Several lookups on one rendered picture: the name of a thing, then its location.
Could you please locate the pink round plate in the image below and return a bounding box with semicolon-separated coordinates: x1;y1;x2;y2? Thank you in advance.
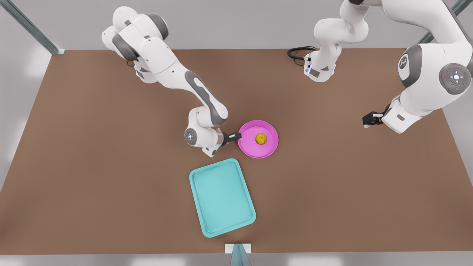
238;120;279;159

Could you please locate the black cable loop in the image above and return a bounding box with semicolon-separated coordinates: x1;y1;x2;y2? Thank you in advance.
287;46;318;67

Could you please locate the teal rectangular tray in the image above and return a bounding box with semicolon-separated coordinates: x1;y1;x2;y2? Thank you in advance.
189;158;256;238

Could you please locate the silver frame post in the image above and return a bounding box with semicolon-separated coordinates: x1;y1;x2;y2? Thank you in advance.
418;0;473;45
225;243;252;266
0;0;65;56

